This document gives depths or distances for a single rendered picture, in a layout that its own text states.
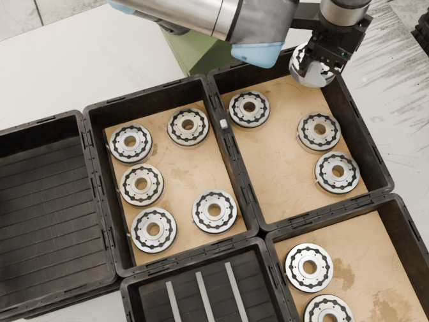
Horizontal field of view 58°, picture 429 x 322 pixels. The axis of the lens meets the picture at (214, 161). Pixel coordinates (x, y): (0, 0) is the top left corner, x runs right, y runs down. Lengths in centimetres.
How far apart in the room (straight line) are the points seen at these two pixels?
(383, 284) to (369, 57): 68
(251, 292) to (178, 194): 28
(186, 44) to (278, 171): 44
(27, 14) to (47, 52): 117
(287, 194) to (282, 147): 12
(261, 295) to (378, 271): 26
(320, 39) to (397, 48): 63
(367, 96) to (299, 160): 37
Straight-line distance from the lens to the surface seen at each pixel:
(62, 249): 97
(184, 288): 89
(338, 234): 93
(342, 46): 74
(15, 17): 254
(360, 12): 67
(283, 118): 99
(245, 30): 60
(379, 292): 94
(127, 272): 81
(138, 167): 92
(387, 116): 122
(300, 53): 89
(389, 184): 88
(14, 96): 133
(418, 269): 92
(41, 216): 100
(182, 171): 94
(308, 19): 73
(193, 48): 110
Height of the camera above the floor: 171
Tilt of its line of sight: 70 degrees down
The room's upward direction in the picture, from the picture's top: 5 degrees counter-clockwise
